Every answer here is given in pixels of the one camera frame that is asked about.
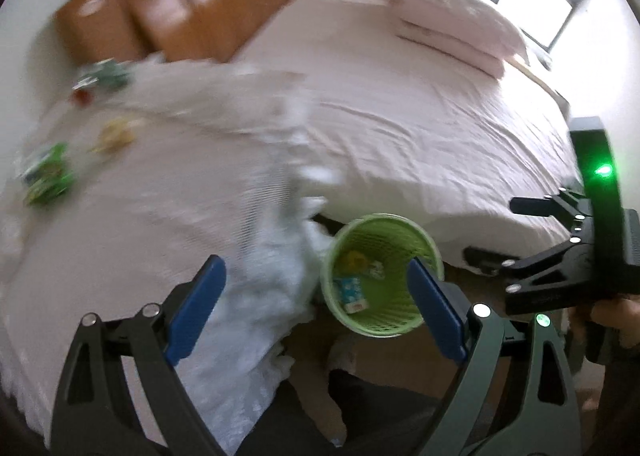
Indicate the small red wrapper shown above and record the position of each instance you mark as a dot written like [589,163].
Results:
[82,96]

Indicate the small white carton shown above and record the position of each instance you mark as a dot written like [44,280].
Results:
[375,270]

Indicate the person's right hand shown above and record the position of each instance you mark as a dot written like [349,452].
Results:
[617,317]

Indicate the wooden nightstand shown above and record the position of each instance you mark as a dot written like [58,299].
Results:
[90,20]

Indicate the wooden bed frame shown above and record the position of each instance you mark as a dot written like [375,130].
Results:
[542,83]

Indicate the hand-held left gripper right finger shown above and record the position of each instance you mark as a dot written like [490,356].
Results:
[431,307]

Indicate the person's white slipper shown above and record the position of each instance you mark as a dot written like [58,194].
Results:
[342,353]

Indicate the green snack packet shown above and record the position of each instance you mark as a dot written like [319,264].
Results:
[47,174]

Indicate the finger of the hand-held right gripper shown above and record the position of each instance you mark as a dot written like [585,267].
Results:
[537,281]
[545,207]

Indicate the green plastic basket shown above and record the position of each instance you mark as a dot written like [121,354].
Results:
[382,236]

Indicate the white lace tablecloth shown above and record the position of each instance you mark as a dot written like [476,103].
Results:
[200,196]

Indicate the yellow wrapper piece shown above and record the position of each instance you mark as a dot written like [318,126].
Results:
[354,261]

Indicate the flat pink pillow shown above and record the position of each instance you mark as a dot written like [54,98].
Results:
[450,48]

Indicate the blue drink carton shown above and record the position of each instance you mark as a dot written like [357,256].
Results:
[347,289]

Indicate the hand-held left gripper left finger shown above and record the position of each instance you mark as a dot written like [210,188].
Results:
[196,307]

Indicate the white red paper piece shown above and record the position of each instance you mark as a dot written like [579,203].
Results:
[356,307]

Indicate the large pink pillow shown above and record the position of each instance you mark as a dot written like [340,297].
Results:
[450,10]

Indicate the green white wrapper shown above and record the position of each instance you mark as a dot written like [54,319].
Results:
[106,75]

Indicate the person's dark trousers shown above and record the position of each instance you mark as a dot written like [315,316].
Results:
[380,411]

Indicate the bed with pink sheet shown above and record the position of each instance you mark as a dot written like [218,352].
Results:
[410,135]

